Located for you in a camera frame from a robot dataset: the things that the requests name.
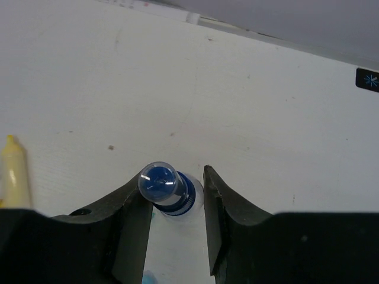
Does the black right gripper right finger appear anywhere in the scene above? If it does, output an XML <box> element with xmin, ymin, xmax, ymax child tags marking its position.
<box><xmin>203</xmin><ymin>166</ymin><xmax>378</xmax><ymax>283</ymax></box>

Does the black table logo label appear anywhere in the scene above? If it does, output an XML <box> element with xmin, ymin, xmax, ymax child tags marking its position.
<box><xmin>355</xmin><ymin>68</ymin><xmax>379</xmax><ymax>92</ymax></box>

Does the yellow highlighter body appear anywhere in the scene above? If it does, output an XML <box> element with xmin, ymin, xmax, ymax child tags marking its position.
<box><xmin>1</xmin><ymin>135</ymin><xmax>32</xmax><ymax>209</ymax></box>

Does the blue cap spray bottle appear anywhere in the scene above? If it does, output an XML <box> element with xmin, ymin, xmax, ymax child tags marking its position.
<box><xmin>137</xmin><ymin>162</ymin><xmax>204</xmax><ymax>224</ymax></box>

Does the light blue highlighter cap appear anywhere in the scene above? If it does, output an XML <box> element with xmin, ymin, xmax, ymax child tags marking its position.
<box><xmin>142</xmin><ymin>270</ymin><xmax>158</xmax><ymax>284</ymax></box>

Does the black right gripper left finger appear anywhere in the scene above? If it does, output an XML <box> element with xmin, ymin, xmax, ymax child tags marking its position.
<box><xmin>1</xmin><ymin>177</ymin><xmax>153</xmax><ymax>283</ymax></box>

